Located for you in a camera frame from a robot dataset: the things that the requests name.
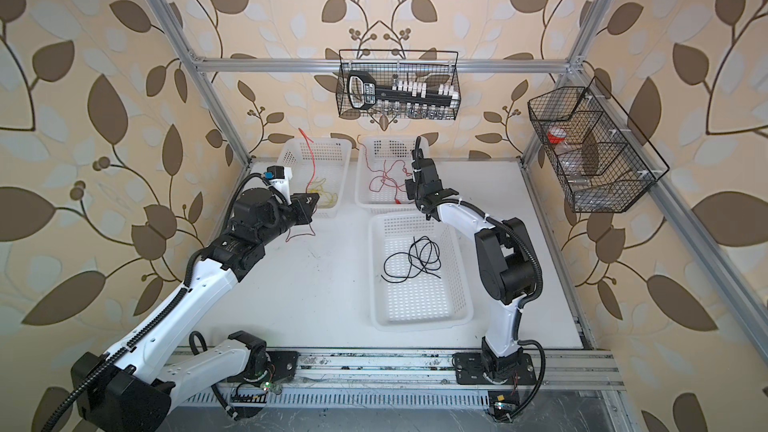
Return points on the black wire basket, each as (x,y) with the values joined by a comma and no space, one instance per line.
(432,65)
(607,162)

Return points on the back middle white basket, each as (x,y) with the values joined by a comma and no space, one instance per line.
(372,150)

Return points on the back left white basket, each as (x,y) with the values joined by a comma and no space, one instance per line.
(319,166)

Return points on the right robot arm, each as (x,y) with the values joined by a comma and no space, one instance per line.
(509,270)

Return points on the front white plastic basket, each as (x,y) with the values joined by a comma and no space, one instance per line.
(418,278)

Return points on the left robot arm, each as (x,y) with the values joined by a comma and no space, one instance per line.
(132,386)

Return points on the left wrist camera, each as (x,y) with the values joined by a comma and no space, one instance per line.
(279,178)

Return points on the black tool with handle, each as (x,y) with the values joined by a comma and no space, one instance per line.
(364,92)

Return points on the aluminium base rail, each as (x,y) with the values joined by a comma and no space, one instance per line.
(415,378)

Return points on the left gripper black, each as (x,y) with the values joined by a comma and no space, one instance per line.
(302,210)

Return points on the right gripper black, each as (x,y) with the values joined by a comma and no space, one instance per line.
(410,188)

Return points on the red capped item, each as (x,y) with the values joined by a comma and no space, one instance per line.
(556,135)

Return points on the right black wire basket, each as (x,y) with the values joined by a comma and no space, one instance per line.
(607,162)

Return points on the back black wire basket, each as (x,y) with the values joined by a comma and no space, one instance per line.
(432,65)

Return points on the red alligator clip lead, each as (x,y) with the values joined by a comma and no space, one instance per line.
(387,183)

